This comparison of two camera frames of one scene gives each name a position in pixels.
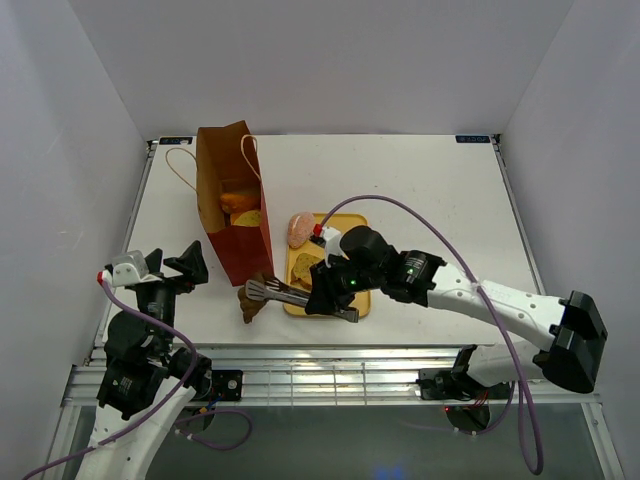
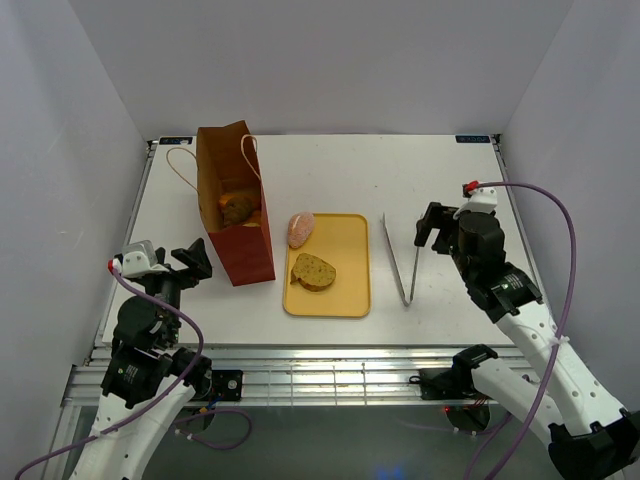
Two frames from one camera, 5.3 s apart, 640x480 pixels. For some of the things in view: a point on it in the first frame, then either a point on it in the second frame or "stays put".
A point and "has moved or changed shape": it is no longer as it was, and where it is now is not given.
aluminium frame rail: [295, 375] stays put
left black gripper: [193, 263] stays put
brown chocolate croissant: [250, 306] to [235, 209]
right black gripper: [324, 292] to [431, 220]
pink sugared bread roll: [300, 228] stays put
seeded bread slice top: [301, 273] stays put
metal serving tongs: [274, 289] has moved or changed shape
